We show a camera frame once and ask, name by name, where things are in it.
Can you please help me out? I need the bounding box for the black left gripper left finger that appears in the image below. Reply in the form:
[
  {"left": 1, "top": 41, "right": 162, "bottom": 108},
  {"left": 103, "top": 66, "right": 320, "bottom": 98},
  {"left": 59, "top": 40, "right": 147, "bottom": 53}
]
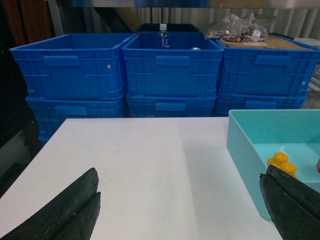
[{"left": 1, "top": 167, "right": 101, "bottom": 240}]

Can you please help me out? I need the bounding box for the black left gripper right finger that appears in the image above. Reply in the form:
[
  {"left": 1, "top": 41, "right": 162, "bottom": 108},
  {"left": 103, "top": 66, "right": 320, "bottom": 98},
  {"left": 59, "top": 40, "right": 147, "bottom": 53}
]
[{"left": 259, "top": 165, "right": 320, "bottom": 240}]

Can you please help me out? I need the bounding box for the red toy block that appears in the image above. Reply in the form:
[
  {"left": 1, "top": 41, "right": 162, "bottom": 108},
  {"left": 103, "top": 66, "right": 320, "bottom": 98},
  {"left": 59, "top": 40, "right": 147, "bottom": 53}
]
[{"left": 316, "top": 158, "right": 320, "bottom": 173}]

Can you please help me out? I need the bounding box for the yellow toy block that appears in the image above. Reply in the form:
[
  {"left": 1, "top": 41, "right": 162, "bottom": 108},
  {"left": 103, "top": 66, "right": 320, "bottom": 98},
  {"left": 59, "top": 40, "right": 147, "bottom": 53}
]
[{"left": 266, "top": 152, "right": 298, "bottom": 179}]

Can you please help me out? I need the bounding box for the light teal plastic box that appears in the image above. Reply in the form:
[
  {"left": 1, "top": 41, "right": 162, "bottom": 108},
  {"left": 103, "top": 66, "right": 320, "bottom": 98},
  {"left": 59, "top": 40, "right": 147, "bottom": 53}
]
[{"left": 227, "top": 109, "right": 320, "bottom": 220}]

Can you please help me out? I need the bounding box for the blue crate bottom left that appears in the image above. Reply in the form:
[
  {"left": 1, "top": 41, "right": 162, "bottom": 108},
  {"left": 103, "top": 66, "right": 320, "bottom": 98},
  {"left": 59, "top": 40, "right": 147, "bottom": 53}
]
[{"left": 26, "top": 96, "right": 125, "bottom": 145}]

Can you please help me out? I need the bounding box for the blue crate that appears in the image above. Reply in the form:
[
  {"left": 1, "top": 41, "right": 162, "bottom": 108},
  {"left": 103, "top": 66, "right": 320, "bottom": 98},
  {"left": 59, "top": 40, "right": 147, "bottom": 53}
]
[
  {"left": 216, "top": 40, "right": 320, "bottom": 97},
  {"left": 212, "top": 93, "right": 307, "bottom": 117},
  {"left": 122, "top": 32, "right": 224, "bottom": 98},
  {"left": 10, "top": 33, "right": 134, "bottom": 100},
  {"left": 26, "top": 96, "right": 125, "bottom": 145},
  {"left": 126, "top": 95, "right": 216, "bottom": 118}
]

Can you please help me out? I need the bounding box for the blue crate bottom right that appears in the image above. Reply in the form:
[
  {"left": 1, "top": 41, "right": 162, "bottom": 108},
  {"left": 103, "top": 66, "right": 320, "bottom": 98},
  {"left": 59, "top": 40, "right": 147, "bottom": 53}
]
[{"left": 212, "top": 93, "right": 307, "bottom": 117}]

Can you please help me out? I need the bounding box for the blue crate bottom middle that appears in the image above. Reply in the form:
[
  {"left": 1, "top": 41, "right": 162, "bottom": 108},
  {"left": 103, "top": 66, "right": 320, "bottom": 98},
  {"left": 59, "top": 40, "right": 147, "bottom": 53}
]
[{"left": 126, "top": 95, "right": 216, "bottom": 118}]

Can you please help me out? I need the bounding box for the blue crate top right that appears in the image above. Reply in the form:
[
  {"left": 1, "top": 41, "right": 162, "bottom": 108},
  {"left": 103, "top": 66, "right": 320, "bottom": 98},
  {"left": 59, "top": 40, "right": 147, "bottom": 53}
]
[{"left": 216, "top": 40, "right": 320, "bottom": 97}]

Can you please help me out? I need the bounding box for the blue crate top left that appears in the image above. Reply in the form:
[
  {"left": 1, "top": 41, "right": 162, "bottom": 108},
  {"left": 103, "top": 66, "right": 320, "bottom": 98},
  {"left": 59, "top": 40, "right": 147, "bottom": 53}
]
[{"left": 10, "top": 33, "right": 134, "bottom": 100}]

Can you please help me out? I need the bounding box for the brown cardboard sheet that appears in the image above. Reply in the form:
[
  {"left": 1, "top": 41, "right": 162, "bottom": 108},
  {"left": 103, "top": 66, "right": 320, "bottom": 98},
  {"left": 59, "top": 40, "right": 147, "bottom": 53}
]
[{"left": 220, "top": 35, "right": 314, "bottom": 51}]

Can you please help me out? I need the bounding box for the blue crate top middle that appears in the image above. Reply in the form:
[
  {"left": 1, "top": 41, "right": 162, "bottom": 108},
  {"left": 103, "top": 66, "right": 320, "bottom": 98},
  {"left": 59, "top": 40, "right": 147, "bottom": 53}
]
[{"left": 122, "top": 32, "right": 224, "bottom": 98}]

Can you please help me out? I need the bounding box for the clear bag of parts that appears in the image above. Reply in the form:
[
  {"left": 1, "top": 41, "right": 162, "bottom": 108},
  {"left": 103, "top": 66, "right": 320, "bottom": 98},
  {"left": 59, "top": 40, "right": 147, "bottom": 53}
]
[{"left": 205, "top": 12, "right": 275, "bottom": 43}]

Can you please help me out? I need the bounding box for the clear plastic water bottle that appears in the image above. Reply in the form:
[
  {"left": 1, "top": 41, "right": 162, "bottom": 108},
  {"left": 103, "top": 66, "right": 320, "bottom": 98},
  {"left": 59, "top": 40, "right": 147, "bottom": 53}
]
[{"left": 156, "top": 23, "right": 171, "bottom": 49}]

